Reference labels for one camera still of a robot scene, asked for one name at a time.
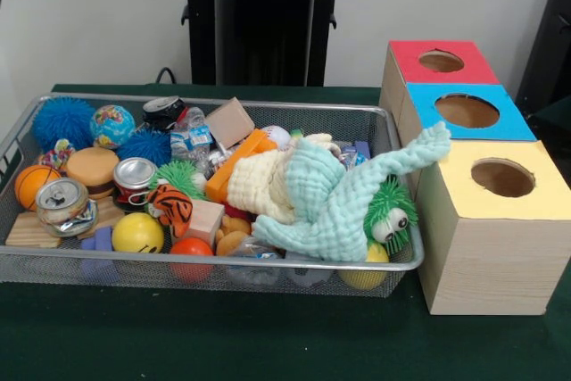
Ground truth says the wooden box with three holes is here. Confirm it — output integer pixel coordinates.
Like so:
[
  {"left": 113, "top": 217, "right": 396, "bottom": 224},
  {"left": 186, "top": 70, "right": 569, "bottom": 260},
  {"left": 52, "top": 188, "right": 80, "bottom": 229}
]
[{"left": 378, "top": 39, "right": 571, "bottom": 316}]

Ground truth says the mint green cloth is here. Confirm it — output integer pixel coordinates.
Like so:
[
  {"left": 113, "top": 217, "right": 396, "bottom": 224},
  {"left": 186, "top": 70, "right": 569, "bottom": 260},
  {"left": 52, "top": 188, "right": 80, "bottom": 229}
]
[{"left": 252, "top": 120, "right": 452, "bottom": 262}]

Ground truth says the cream cloth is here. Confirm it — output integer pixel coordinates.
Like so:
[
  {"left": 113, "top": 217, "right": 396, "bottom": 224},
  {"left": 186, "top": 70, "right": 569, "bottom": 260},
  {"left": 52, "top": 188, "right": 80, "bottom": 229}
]
[{"left": 227, "top": 133, "right": 340, "bottom": 226}]

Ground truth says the small tiger plush toy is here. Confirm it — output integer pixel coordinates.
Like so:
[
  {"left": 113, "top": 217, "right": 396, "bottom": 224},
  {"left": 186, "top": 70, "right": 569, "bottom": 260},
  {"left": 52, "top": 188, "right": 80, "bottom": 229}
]
[{"left": 145, "top": 183, "right": 194, "bottom": 238}]

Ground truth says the green spiky ball with eyes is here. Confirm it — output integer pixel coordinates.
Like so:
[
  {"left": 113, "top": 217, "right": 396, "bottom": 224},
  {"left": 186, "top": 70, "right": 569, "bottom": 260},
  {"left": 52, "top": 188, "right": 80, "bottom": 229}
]
[{"left": 361, "top": 175, "right": 419, "bottom": 257}]

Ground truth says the black cable loop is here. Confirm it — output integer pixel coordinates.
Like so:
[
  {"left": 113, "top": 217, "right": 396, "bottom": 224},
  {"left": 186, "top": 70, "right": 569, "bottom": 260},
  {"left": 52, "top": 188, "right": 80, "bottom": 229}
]
[{"left": 154, "top": 67, "right": 179, "bottom": 86}]

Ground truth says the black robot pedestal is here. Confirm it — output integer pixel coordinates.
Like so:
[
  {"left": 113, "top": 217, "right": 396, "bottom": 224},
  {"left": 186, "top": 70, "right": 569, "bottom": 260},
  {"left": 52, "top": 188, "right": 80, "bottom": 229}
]
[{"left": 171, "top": 0, "right": 360, "bottom": 87}]

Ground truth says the black frame between tables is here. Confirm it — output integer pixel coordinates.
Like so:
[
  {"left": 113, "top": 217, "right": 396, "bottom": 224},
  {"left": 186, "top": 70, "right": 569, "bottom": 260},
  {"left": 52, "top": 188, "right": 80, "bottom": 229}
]
[{"left": 515, "top": 0, "right": 571, "bottom": 110}]

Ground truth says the small blue spiky ball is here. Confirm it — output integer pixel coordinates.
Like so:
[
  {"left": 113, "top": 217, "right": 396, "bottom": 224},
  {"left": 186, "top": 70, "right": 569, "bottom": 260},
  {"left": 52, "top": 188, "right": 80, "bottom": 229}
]
[{"left": 116, "top": 129, "right": 173, "bottom": 168}]

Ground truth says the wooden cube block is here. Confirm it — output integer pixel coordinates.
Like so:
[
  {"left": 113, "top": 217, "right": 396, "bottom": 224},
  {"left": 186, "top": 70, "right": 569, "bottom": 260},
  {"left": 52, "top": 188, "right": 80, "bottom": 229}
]
[{"left": 203, "top": 96, "right": 256, "bottom": 150}]

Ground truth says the small orange basketball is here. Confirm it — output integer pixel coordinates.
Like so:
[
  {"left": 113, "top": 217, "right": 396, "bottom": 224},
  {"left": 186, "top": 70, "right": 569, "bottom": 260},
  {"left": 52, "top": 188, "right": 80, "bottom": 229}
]
[{"left": 13, "top": 164, "right": 62, "bottom": 211}]

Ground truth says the globe print ball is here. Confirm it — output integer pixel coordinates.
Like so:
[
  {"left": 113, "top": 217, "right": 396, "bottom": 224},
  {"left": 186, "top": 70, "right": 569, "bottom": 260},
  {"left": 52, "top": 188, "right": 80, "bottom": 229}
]
[{"left": 89, "top": 104, "right": 136, "bottom": 149}]

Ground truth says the toy foam burger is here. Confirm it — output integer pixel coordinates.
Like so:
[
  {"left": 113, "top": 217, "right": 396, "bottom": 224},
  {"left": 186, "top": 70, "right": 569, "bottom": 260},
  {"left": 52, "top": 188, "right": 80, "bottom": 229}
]
[{"left": 65, "top": 147, "right": 120, "bottom": 202}]

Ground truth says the grey mesh bin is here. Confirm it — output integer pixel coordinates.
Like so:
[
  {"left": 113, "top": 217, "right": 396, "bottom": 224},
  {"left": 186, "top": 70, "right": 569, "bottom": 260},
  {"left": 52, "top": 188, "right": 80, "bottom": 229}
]
[{"left": 0, "top": 93, "right": 424, "bottom": 300}]

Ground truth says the yellow ball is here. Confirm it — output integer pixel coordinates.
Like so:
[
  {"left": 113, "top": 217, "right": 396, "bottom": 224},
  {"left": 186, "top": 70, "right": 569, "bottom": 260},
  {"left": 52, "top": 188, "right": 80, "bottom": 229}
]
[{"left": 111, "top": 212, "right": 165, "bottom": 253}]

